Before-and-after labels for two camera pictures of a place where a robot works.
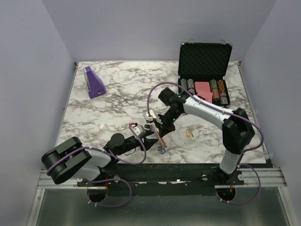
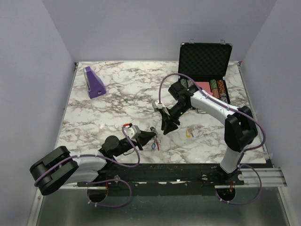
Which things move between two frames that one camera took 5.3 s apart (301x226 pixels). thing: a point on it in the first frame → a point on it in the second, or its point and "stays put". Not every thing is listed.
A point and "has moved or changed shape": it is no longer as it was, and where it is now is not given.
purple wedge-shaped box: [95, 85] stays put
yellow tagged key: [189, 133] stays put
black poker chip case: [201, 67] stays put
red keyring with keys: [162, 143] has moved or changed shape
